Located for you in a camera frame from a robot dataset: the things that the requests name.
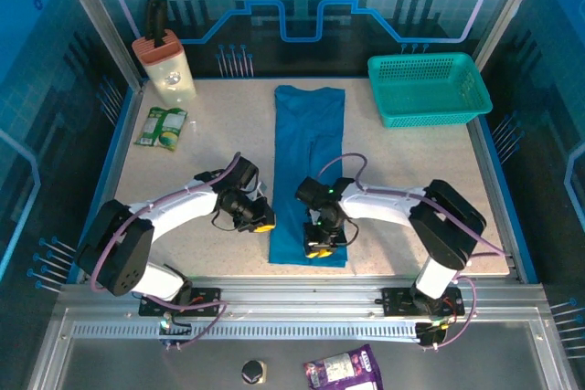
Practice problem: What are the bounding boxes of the right aluminium side rail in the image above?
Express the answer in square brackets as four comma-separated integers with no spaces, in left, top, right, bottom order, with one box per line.
[468,115,540,284]

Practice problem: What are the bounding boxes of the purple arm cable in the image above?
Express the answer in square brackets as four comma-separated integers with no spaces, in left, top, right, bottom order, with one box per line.
[317,153,506,351]
[90,152,242,350]

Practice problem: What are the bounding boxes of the aluminium frame post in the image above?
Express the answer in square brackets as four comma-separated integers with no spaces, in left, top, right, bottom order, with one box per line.
[470,0,549,74]
[48,0,146,92]

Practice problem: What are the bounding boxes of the black knife handle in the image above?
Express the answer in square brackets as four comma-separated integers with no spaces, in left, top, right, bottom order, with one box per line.
[145,0,168,49]

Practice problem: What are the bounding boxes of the aluminium front rail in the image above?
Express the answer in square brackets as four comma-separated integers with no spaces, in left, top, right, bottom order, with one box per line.
[58,274,549,318]

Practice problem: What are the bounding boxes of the slotted grey cable duct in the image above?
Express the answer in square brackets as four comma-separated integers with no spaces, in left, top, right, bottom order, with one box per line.
[70,321,421,342]

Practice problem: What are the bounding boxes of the black round knob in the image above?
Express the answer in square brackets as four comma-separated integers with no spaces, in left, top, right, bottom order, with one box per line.
[240,360,267,385]

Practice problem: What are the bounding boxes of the purple snack packet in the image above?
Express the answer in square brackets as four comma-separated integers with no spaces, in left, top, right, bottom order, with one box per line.
[303,343,383,390]

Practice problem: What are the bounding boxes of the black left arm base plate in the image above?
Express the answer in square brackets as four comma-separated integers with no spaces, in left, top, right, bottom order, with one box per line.
[138,287,222,318]

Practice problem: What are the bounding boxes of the green snack packet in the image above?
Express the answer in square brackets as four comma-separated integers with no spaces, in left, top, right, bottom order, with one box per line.
[133,105,189,152]

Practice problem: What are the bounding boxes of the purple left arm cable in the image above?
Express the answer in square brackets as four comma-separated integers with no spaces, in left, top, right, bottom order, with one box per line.
[90,152,242,350]

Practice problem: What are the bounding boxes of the blue t-shirt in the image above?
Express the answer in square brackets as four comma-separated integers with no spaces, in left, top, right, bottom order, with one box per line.
[267,84,349,269]

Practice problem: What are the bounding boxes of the left aluminium side rail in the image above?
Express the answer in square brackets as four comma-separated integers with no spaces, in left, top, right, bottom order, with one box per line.
[75,83,143,284]

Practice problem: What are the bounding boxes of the beige knife block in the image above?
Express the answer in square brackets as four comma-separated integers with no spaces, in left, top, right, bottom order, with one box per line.
[132,28,198,108]

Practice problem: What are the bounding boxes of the left aluminium frame post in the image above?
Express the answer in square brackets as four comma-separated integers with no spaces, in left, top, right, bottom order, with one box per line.
[48,0,146,92]

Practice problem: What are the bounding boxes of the teal plastic basket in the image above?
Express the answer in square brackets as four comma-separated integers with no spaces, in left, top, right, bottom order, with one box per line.
[367,52,494,130]

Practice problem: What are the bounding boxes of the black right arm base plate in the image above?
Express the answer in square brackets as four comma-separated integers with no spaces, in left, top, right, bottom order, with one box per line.
[381,287,465,318]

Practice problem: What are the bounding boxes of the aluminium side rail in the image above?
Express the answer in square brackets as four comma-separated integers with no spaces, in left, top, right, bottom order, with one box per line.
[75,83,143,284]
[468,115,540,284]

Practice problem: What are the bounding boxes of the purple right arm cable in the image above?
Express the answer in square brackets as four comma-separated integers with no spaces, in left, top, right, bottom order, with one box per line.
[317,153,506,351]

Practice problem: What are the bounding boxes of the right aluminium frame post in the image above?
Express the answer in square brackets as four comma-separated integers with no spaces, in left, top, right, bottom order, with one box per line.
[470,0,549,74]

